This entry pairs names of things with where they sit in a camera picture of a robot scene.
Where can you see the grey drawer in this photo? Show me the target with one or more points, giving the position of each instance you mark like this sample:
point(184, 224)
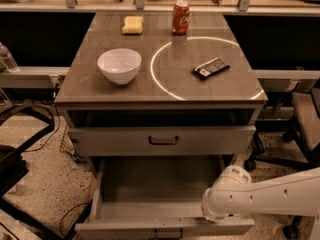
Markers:
point(155, 198)
point(161, 141)

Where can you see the white ceramic bowl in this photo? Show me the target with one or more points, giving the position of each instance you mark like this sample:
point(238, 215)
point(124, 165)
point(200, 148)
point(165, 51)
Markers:
point(120, 65)

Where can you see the black office chair right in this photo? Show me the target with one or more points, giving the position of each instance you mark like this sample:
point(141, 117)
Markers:
point(304, 130)

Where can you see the black chair left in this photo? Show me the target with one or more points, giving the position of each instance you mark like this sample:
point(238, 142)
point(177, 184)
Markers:
point(13, 168)

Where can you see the clear plastic bottle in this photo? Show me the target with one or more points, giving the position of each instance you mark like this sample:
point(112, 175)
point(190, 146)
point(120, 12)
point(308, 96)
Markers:
point(7, 58)

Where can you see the grey drawer cabinet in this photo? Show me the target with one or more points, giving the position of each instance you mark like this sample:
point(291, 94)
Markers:
point(166, 92)

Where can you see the yellow sponge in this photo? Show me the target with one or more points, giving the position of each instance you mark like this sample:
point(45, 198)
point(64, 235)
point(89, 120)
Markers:
point(133, 25)

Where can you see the orange soda can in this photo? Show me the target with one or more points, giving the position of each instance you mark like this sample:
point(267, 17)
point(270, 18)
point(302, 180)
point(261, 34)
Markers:
point(180, 19)

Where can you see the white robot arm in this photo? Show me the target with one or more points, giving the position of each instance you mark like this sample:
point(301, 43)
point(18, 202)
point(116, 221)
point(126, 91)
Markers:
point(294, 194)

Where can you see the grey top drawer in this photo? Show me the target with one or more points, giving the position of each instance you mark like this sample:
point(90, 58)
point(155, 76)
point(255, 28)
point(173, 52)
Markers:
point(161, 141)

